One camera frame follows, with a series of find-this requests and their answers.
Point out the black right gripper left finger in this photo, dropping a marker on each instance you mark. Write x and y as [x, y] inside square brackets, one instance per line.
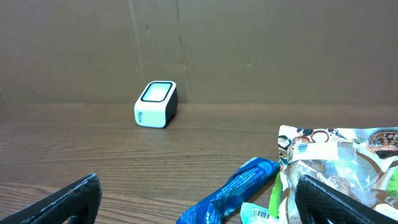
[78, 202]

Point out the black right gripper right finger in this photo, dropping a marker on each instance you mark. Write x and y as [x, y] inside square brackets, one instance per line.
[319, 203]

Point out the beige nut snack bag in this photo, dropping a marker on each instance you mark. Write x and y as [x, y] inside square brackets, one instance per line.
[360, 163]

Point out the blue Oreo cookie pack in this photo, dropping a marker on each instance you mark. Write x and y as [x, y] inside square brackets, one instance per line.
[241, 186]

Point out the mint green snack pack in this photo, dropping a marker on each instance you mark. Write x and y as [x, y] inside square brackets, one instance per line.
[253, 214]

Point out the white barcode scanner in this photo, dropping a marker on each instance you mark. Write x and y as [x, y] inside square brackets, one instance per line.
[157, 104]

